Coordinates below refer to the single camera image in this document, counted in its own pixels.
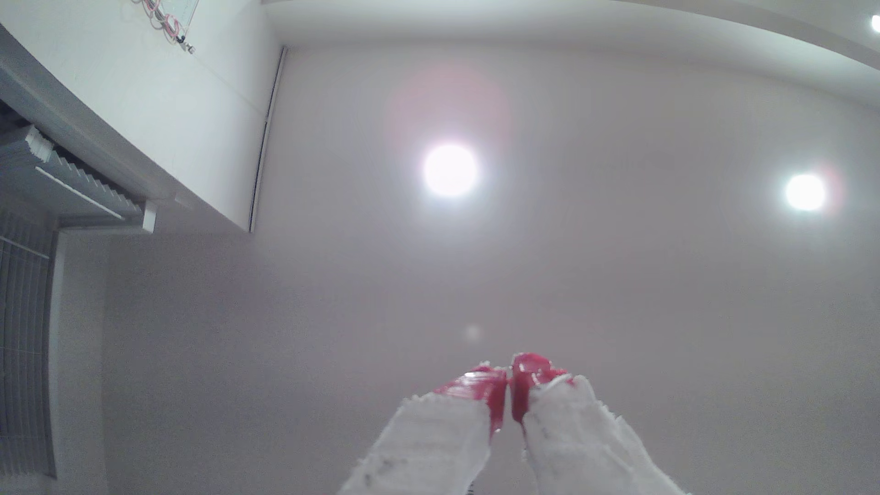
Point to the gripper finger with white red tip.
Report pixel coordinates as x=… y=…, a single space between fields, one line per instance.
x=577 y=440
x=440 y=440

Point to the grey window blind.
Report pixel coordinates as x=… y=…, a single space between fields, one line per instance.
x=24 y=344

